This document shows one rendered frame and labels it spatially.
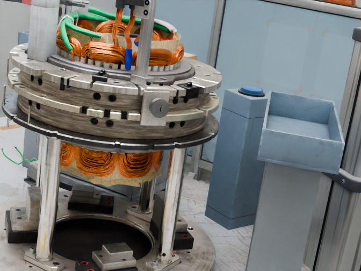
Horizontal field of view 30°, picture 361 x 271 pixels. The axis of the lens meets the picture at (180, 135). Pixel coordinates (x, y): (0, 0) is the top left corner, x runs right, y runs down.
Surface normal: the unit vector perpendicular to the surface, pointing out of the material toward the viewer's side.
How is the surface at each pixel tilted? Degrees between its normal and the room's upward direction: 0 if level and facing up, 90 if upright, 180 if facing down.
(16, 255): 0
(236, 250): 0
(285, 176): 90
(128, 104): 90
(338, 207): 90
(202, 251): 0
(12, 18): 90
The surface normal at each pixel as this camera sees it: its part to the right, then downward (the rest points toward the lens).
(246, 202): 0.62, 0.31
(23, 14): -0.52, 0.18
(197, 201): 0.14, -0.95
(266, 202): -0.16, 0.26
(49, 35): 0.89, 0.25
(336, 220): -0.92, -0.01
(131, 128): 0.25, 0.32
